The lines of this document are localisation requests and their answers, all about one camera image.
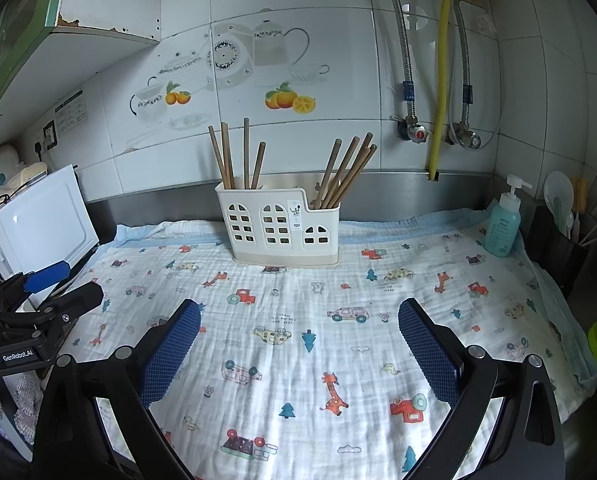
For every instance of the cream plastic utensil holder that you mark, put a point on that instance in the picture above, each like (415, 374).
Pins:
(273, 225)

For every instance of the teal soap dispenser bottle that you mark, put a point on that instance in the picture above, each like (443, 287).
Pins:
(502, 230)

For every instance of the white textured wrap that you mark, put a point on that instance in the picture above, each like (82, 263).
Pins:
(26, 405)

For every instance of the beige kitchen appliance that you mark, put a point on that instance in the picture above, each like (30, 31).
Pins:
(31, 172)

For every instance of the black wall socket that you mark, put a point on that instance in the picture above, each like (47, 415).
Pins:
(50, 135)

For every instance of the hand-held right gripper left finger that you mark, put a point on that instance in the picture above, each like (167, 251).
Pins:
(171, 350)

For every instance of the green wall cabinet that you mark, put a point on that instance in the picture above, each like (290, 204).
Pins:
(13, 25)

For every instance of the white plastic spoon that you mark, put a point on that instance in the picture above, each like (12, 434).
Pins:
(559, 192)

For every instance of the metal water valve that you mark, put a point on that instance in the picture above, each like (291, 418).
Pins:
(413, 131)
(466, 137)

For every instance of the white countertop oven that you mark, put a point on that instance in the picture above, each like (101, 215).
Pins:
(43, 220)

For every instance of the group of wooden chopsticks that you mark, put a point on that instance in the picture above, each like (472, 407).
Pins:
(343, 170)

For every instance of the white instruction sticker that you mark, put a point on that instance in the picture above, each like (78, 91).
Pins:
(71, 112)

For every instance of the white wall socket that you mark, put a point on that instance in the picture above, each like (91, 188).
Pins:
(39, 144)

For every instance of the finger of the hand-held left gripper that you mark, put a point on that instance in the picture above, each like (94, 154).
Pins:
(46, 275)
(73, 300)

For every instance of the black utensil container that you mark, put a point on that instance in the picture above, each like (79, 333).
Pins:
(558, 255)

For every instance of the printed white muslin cloth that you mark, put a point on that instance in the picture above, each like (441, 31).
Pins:
(288, 300)

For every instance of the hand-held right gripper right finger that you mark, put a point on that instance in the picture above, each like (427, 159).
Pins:
(428, 350)

